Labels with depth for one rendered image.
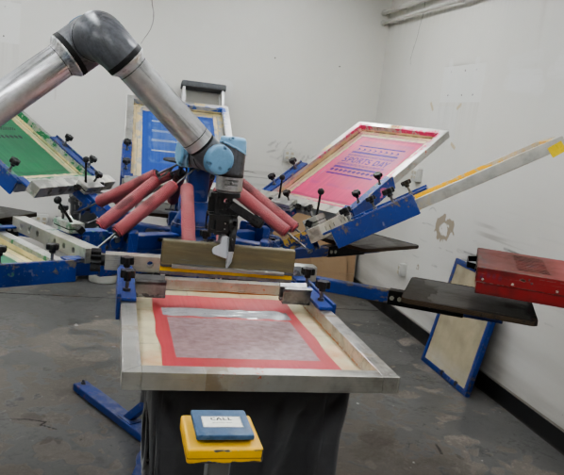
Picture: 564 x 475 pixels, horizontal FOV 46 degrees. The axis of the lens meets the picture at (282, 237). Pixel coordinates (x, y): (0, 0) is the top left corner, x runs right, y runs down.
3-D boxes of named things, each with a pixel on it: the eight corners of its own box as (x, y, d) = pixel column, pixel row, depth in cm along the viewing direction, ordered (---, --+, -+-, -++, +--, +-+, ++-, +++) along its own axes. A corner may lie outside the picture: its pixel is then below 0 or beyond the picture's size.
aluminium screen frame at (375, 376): (397, 394, 145) (400, 377, 144) (120, 390, 130) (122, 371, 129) (302, 295, 220) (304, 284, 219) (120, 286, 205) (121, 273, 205)
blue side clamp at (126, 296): (134, 320, 177) (137, 295, 176) (115, 319, 176) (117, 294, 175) (132, 290, 206) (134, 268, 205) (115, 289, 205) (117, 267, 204)
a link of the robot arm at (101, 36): (107, -7, 146) (247, 155, 168) (97, -1, 155) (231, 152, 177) (69, 29, 144) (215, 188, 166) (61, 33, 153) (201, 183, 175)
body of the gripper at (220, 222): (204, 230, 191) (208, 188, 189) (234, 233, 193) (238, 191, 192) (207, 235, 184) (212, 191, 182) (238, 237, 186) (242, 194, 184)
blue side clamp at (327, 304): (333, 328, 191) (336, 304, 190) (316, 327, 190) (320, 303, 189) (305, 299, 220) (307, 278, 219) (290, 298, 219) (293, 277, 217)
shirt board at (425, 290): (526, 316, 261) (530, 296, 260) (534, 345, 223) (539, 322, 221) (209, 259, 296) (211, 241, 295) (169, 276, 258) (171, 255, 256)
